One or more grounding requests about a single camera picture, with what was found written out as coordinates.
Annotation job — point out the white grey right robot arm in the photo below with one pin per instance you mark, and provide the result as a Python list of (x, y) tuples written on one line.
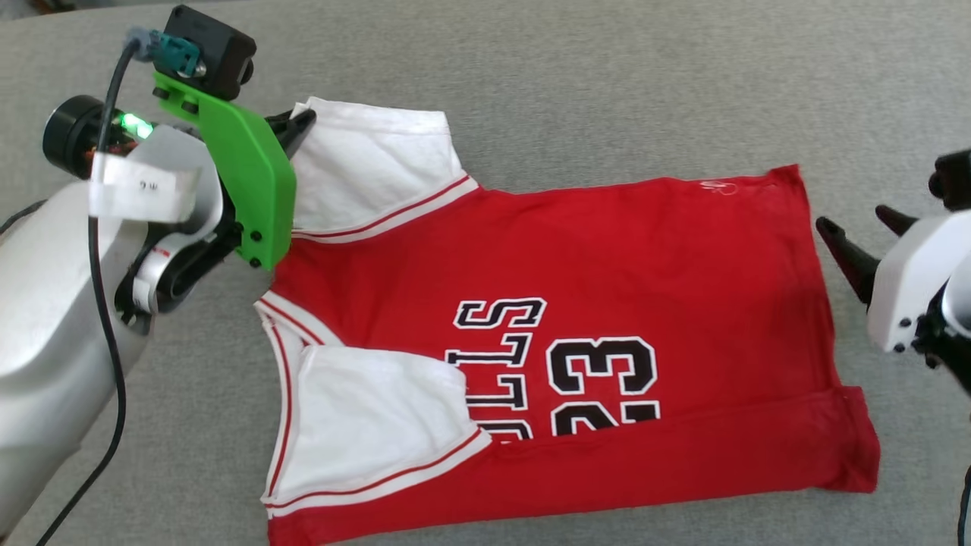
[(957, 318)]

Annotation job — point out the black left gripper motor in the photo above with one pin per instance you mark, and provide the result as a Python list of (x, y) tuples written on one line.
[(68, 136)]

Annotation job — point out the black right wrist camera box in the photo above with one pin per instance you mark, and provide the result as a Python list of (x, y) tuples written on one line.
[(954, 178)]

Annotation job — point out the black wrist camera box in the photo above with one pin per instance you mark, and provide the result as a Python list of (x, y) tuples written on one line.
[(954, 178), (216, 49)]

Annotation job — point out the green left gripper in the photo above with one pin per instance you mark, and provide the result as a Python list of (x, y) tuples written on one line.
[(254, 182)]

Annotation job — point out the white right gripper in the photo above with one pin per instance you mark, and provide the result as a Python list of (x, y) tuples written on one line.
[(910, 280)]

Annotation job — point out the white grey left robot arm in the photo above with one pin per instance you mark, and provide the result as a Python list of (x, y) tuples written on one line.
[(53, 341)]

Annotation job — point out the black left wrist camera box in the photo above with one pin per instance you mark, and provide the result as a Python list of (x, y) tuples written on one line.
[(216, 49)]

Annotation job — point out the teal left camera connector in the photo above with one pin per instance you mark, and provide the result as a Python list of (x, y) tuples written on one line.
[(176, 53)]

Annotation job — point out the red white basketball jersey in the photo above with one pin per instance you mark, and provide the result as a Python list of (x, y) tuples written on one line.
[(645, 265)]

